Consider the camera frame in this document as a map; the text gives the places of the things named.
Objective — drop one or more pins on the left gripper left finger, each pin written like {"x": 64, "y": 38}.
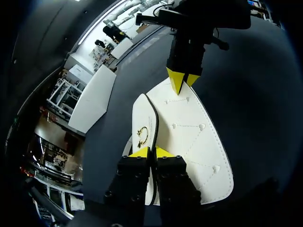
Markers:
{"x": 131, "y": 179}

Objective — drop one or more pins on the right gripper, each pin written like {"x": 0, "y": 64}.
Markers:
{"x": 203, "y": 16}

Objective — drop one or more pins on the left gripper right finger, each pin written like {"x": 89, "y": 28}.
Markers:
{"x": 174, "y": 182}

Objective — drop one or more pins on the white leather handbag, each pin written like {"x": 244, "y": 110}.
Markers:
{"x": 189, "y": 142}

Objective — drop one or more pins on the large white block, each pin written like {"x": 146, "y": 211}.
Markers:
{"x": 93, "y": 101}

